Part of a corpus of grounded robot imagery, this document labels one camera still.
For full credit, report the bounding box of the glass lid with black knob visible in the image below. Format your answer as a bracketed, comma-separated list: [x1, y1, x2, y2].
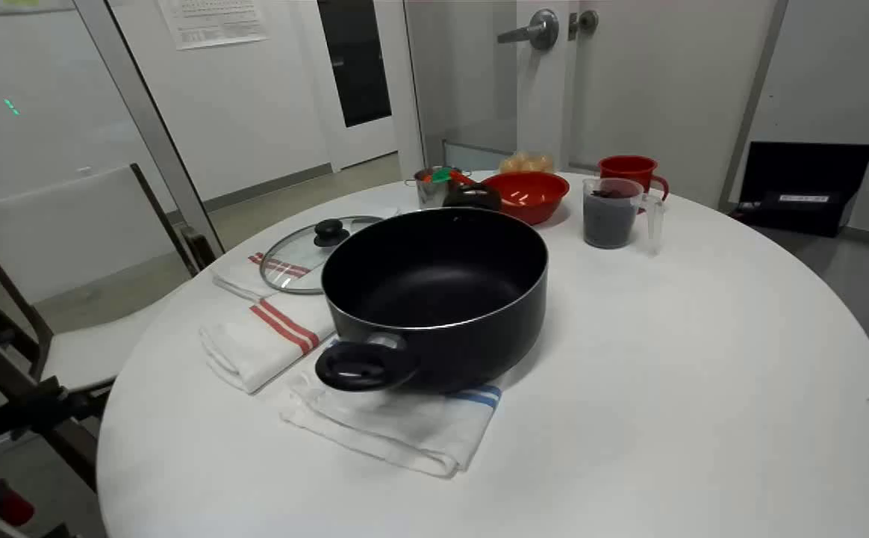
[257, 211, 384, 299]

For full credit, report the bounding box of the black cooking pot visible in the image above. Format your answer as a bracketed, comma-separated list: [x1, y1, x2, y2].
[312, 207, 553, 393]

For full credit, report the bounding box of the small black object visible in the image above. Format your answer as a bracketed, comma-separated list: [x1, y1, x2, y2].
[442, 180, 504, 211]

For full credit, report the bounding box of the glass jar with colourful contents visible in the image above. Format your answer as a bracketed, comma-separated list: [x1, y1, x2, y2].
[412, 162, 457, 210]

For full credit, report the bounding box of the red plastic bowl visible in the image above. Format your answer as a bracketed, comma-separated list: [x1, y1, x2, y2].
[478, 166, 572, 227]

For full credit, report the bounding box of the pale yellow round food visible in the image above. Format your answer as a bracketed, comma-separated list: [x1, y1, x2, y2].
[499, 150, 557, 177]

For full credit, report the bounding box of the blue striped white towel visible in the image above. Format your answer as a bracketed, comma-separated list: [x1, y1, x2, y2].
[280, 340, 504, 480]

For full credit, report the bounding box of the grey mug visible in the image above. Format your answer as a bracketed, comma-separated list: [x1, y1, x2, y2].
[580, 177, 648, 251]

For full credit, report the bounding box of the red striped white towel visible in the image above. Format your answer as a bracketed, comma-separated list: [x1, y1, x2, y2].
[196, 292, 338, 396]
[209, 232, 330, 304]

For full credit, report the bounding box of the red mug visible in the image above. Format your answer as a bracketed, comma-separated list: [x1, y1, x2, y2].
[596, 151, 672, 202]

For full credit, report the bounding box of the dark narrow door window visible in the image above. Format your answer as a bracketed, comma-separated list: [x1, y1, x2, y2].
[312, 0, 395, 127]

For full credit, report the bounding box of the small clear plastic cup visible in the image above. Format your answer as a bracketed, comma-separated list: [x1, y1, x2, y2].
[641, 184, 672, 253]

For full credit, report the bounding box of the silver door lock knob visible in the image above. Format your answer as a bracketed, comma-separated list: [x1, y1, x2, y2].
[563, 5, 604, 41]

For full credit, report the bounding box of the dark metal stand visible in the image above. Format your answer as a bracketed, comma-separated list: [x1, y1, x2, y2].
[0, 287, 117, 538]

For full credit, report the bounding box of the silver door lever handle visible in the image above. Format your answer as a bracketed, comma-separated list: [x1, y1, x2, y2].
[495, 5, 560, 54]

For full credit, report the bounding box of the white paper sheet on wall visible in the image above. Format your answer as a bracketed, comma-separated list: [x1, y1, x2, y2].
[154, 0, 268, 54]

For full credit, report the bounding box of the white chair with dark frame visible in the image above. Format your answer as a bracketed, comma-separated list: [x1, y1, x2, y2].
[0, 162, 202, 396]

